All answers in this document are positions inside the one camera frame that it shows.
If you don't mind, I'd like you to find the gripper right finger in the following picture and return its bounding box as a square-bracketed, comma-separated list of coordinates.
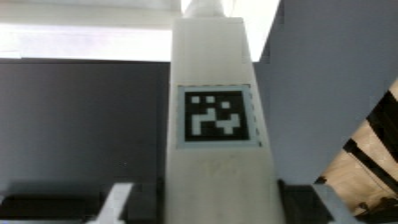
[312, 184, 362, 224]

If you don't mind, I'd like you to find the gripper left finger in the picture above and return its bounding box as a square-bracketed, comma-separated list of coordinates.
[86, 183, 133, 224]

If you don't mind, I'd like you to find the white desk top tray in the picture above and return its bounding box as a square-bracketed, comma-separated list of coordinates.
[0, 0, 280, 62]

